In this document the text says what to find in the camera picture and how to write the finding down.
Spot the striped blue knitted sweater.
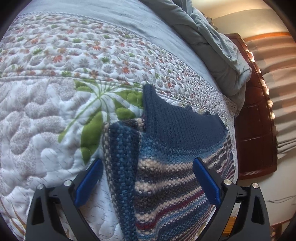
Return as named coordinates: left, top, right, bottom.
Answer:
left=102, top=85, right=235, bottom=240

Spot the dark wooden headboard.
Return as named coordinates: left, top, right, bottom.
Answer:
left=226, top=34, right=278, bottom=180

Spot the floral quilted bedspread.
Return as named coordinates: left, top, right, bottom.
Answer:
left=1, top=1, right=236, bottom=240

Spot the beige curtain behind headboard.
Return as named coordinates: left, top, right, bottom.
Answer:
left=244, top=32, right=295, bottom=159

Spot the grey crumpled duvet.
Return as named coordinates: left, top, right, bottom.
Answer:
left=143, top=1, right=252, bottom=113

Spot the patterned cloth beside pillow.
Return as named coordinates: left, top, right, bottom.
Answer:
left=202, top=13, right=218, bottom=30

